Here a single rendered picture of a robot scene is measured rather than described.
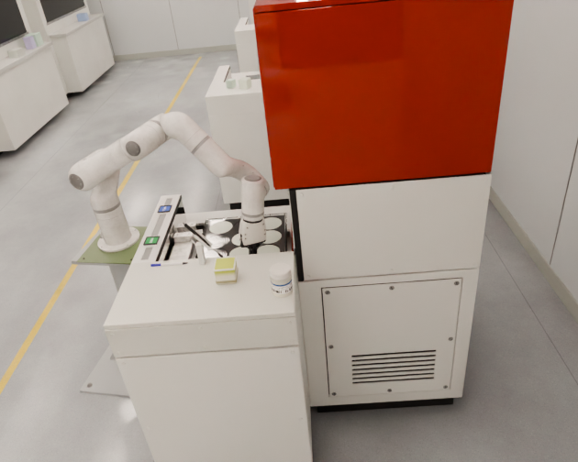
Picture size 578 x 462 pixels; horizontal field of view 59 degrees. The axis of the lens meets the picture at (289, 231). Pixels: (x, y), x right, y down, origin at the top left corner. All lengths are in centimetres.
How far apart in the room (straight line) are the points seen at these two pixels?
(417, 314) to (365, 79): 99
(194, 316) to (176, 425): 54
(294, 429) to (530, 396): 122
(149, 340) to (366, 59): 113
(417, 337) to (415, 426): 48
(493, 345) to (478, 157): 138
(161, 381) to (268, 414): 41
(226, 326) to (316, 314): 53
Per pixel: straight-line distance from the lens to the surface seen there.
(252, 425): 204
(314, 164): 173
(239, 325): 167
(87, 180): 221
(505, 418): 265
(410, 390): 247
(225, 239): 215
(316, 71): 162
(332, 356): 226
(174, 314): 171
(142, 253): 207
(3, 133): 644
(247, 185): 182
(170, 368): 184
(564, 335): 312
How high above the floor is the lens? 203
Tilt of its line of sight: 32 degrees down
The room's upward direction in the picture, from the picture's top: 6 degrees counter-clockwise
